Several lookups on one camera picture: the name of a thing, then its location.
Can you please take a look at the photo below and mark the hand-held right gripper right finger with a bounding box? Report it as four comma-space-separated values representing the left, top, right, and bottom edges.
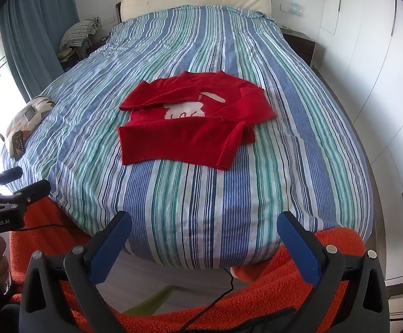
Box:
277, 211, 391, 333

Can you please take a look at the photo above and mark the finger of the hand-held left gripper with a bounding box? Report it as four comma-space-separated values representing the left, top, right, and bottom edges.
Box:
0, 166, 24, 185
12, 180, 52, 206

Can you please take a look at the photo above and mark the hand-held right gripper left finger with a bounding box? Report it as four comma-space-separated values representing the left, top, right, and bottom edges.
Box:
19, 210, 133, 333

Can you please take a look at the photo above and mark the red sweater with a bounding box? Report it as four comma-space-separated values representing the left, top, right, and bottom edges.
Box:
117, 70, 279, 171

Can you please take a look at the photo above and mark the pile of patterned clothes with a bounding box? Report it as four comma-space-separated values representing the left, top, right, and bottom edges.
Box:
59, 17, 101, 54

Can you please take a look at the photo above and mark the small dark device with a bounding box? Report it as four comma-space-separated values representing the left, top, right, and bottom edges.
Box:
12, 131, 27, 157

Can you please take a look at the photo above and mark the orange fleece garment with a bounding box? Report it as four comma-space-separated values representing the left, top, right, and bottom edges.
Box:
9, 194, 366, 333

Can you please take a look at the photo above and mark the yellow-green plastic stool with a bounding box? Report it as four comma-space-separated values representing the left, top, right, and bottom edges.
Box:
123, 284, 179, 316

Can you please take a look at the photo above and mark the printed cushion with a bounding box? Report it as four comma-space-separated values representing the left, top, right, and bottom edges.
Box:
4, 96, 56, 162

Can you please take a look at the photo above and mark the striped bed sheet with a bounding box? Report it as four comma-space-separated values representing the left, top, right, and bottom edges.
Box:
1, 4, 372, 270

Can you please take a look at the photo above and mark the blue curtain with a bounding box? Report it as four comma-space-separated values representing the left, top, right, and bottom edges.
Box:
0, 0, 80, 105

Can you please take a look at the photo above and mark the dark wooden nightstand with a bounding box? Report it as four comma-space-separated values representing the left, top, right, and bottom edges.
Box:
281, 29, 316, 68
81, 36, 108, 58

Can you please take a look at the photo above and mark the white wardrobe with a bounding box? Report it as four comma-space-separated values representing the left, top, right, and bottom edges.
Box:
309, 0, 403, 295

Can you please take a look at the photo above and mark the black cable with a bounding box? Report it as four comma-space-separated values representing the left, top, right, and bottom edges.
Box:
180, 268, 236, 333

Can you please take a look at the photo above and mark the white wall socket panel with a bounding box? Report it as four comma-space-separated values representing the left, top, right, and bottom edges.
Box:
280, 2, 304, 16

